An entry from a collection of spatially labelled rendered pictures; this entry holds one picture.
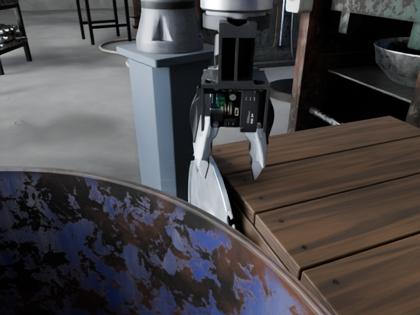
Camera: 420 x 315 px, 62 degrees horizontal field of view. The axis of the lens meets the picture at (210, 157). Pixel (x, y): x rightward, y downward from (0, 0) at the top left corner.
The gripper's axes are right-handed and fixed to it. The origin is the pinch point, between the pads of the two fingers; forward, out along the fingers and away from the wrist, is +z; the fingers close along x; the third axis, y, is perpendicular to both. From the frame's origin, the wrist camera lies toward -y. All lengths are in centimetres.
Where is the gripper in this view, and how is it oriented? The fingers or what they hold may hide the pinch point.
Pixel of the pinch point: (229, 167)
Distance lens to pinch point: 48.2
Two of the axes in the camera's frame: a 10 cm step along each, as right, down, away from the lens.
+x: 10.0, 0.2, -0.2
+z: -0.1, 8.8, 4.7
